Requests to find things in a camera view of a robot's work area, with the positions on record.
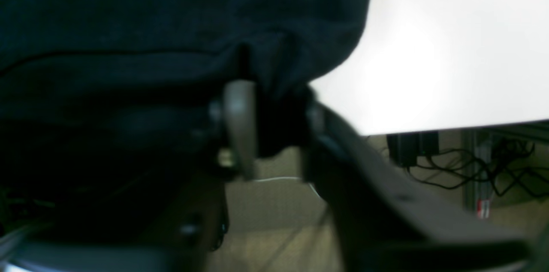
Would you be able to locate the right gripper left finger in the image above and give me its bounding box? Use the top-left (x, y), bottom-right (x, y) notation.
top-left (171, 80), bottom-right (258, 251)

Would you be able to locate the black device on floor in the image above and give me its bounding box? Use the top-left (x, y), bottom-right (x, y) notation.
top-left (386, 131), bottom-right (440, 168)

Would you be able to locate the black t-shirt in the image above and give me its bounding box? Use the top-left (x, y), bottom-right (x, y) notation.
top-left (1, 0), bottom-right (369, 246)

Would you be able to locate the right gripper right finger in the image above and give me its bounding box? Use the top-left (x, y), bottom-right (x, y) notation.
top-left (302, 89), bottom-right (533, 272)

